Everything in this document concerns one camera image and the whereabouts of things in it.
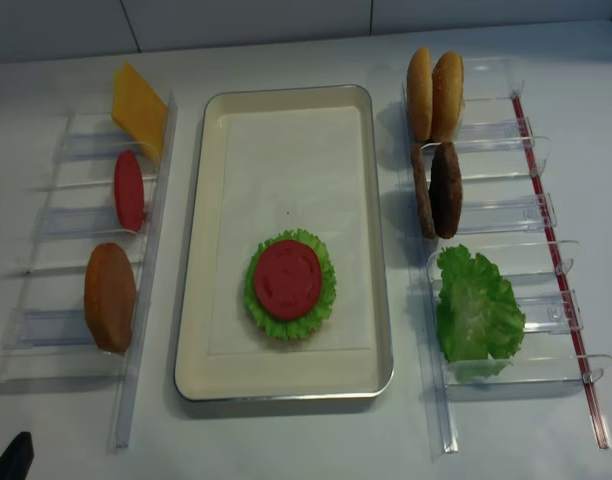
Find dark meat patty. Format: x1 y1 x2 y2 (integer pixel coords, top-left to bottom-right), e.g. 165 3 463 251
429 142 463 239

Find red tomato slice on tray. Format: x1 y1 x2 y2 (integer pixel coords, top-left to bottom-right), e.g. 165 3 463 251
253 239 322 322

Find green lettuce leaf on tray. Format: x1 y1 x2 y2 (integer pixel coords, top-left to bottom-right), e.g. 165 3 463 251
243 228 337 341

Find brown meat patty left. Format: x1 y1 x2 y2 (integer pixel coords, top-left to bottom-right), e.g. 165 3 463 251
411 143 436 239

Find green lettuce leaf in rack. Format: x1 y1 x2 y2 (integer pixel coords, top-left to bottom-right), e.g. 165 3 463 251
436 245 526 383

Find red tomato slice in rack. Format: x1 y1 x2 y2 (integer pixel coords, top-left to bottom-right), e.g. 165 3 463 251
113 150 145 232

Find yellow cheese slice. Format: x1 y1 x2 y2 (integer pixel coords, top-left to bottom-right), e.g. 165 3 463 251
111 62 168 167

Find white paper tray liner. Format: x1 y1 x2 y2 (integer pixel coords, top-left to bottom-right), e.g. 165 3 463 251
209 107 374 354

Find cream metal tray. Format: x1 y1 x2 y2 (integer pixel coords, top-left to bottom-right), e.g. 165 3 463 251
174 85 393 401

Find brown bun top in rack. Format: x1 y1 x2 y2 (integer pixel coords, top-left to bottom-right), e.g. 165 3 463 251
84 243 137 354

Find clear acrylic rack right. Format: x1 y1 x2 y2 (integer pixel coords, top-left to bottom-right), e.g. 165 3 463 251
418 57 612 453

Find clear acrylic rack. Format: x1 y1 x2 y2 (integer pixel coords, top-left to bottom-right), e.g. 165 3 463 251
0 105 171 449
418 57 612 453

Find tan bun half right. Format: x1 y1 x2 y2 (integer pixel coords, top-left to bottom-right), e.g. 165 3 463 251
431 51 464 142

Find clear acrylic rack left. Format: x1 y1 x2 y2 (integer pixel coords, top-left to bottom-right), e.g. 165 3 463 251
0 105 171 449

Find black object bottom left corner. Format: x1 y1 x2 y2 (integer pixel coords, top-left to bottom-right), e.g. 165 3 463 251
0 431 34 480

